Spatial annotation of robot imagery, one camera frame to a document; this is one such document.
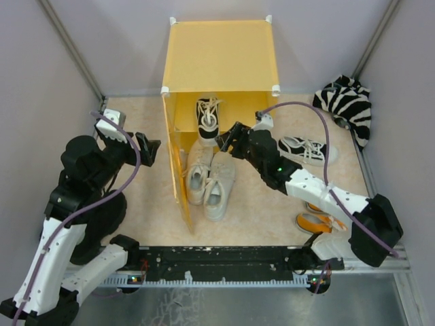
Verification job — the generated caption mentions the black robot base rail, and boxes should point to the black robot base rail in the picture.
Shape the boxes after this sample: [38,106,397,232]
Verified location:
[101,244,344,294]

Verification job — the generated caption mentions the black white sneaker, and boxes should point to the black white sneaker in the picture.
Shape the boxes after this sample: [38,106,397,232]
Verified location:
[277,137,338,166]
[196,97,222,147]

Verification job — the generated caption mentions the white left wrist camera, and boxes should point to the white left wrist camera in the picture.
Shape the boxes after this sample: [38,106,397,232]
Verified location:
[97,108,127,143]

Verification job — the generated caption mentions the orange sneaker one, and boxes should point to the orange sneaker one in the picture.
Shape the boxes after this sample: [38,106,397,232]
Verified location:
[295,213,348,234]
[306,202,325,214]

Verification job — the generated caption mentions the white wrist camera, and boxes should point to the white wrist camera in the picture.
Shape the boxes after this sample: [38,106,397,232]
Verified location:
[251,111,274,130]
[97,108,127,143]

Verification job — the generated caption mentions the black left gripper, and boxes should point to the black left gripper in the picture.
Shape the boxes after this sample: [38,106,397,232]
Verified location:
[91,130,160,191]

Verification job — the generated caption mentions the white sneaker one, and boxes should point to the white sneaker one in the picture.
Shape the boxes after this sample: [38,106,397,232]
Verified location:
[184,141,213,205]
[203,151,236,221]

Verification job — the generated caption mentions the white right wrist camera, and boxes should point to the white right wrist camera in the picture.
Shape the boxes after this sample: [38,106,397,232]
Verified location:
[251,111,274,130]

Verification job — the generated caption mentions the zebra striped cloth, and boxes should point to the zebra striped cloth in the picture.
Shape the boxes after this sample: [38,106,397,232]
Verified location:
[312,75,372,151]

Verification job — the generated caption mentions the orange sneaker near one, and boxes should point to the orange sneaker near one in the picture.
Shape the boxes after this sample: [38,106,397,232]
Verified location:
[295,213,348,234]

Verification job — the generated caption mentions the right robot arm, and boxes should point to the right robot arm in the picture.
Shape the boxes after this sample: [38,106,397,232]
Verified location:
[216,122,403,269]

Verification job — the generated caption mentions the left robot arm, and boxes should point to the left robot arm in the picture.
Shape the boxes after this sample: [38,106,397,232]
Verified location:
[1,132,161,325]

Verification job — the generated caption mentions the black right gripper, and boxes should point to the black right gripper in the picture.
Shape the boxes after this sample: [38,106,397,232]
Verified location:
[215,122,265,173]

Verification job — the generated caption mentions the orange sneaker far one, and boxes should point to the orange sneaker far one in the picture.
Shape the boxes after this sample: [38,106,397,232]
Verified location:
[306,202,325,214]

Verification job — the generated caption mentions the yellow plastic shoe cabinet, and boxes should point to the yellow plastic shoe cabinet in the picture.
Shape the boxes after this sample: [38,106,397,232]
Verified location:
[158,16,281,156]

